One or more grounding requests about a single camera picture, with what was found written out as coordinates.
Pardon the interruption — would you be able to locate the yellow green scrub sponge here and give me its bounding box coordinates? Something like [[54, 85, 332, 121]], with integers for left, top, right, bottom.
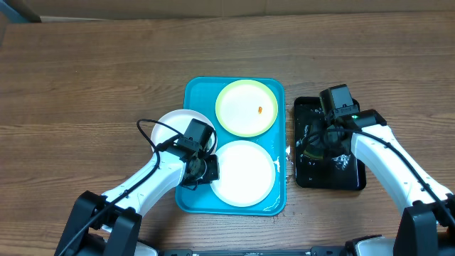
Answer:
[[303, 140, 328, 160]]

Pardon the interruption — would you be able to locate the white plate with ketchup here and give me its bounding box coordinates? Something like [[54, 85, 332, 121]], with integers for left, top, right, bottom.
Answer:
[[151, 110, 217, 159]]

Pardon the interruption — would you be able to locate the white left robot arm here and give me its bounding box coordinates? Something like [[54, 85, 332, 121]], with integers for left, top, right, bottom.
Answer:
[[55, 151, 219, 255]]

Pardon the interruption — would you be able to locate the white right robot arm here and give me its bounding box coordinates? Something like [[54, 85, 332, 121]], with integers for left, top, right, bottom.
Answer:
[[308, 110, 454, 256]]

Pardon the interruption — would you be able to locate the black water tray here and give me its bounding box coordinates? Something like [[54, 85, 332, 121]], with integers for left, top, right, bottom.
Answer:
[[294, 97, 366, 191]]

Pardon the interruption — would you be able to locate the teal plastic tray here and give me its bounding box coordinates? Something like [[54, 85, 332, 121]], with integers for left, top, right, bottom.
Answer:
[[175, 77, 287, 216]]

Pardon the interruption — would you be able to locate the yellow-green plate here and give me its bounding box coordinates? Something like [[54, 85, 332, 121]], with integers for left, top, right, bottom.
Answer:
[[215, 79, 278, 137]]

